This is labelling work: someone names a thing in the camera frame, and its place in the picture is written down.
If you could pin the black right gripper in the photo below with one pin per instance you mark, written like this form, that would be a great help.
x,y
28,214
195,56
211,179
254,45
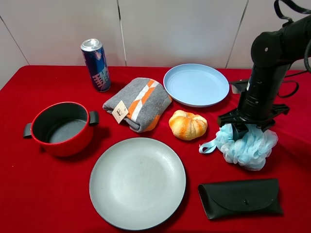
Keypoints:
x,y
256,106

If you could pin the light blue bath loofah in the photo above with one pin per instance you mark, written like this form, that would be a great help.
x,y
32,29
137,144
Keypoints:
x,y
250,152

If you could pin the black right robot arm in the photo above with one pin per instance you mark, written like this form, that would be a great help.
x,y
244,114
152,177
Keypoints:
x,y
272,54

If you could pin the orange pumpkin-shaped bread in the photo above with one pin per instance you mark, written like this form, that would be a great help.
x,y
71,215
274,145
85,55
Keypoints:
x,y
187,126

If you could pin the light blue plastic plate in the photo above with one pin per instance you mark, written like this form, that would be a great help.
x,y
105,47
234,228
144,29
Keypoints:
x,y
196,85

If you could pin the black glasses case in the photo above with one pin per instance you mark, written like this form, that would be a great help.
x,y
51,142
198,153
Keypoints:
x,y
235,198

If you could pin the grey orange folded towel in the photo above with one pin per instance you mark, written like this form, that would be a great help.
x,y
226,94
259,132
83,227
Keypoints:
x,y
140,103

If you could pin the large grey plate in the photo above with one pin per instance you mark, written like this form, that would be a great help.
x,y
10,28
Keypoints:
x,y
137,183

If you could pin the red tablecloth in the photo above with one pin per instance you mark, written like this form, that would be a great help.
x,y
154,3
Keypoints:
x,y
40,193

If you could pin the blue drink can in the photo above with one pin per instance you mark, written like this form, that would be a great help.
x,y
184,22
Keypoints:
x,y
95,60

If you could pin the red pot with black handles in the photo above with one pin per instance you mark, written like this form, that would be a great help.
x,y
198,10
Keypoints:
x,y
63,129

